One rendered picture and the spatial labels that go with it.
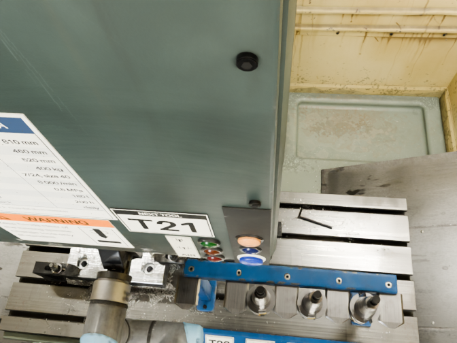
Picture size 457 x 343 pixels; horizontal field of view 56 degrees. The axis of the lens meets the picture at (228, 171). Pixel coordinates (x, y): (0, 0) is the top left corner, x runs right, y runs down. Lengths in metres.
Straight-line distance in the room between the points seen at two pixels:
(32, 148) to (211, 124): 0.15
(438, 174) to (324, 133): 0.51
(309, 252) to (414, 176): 0.53
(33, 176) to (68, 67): 0.17
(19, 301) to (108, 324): 0.63
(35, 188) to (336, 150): 1.54
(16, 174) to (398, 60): 1.61
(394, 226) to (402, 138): 0.62
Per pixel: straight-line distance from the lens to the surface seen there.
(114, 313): 0.90
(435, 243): 1.56
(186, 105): 0.26
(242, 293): 0.98
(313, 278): 0.98
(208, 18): 0.20
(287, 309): 0.98
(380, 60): 1.83
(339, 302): 0.99
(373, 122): 1.95
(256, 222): 0.42
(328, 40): 1.72
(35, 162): 0.38
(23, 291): 1.49
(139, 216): 0.45
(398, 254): 1.39
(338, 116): 1.94
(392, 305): 1.01
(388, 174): 1.68
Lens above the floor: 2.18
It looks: 63 degrees down
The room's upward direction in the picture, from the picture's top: 10 degrees counter-clockwise
